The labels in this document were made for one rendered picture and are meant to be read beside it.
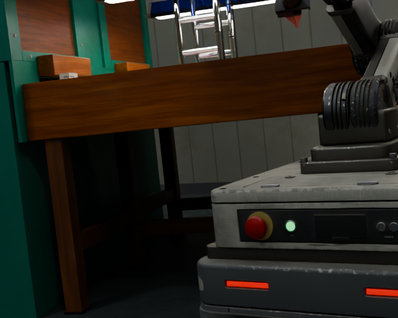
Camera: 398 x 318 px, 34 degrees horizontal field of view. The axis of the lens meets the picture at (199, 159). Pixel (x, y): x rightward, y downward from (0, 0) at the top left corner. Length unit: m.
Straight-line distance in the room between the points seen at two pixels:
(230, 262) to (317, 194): 0.22
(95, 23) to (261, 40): 1.87
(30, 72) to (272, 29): 2.48
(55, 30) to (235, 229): 1.43
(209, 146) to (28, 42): 2.60
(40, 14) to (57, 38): 0.13
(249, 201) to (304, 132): 3.17
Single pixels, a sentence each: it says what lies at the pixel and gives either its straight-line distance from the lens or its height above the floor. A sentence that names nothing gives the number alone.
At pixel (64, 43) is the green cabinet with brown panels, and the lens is 2.51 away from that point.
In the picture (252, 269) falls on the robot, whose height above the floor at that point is 0.34.
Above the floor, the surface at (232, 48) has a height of 0.85.
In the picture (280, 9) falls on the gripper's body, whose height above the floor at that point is 0.89.
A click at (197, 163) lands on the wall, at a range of 4.73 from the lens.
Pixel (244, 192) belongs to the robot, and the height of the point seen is 0.47.
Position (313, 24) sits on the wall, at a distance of 4.31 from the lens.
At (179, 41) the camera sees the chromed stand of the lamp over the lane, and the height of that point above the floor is 0.88.
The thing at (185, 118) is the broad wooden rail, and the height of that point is 0.60.
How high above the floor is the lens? 0.63
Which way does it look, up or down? 5 degrees down
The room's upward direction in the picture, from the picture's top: 6 degrees counter-clockwise
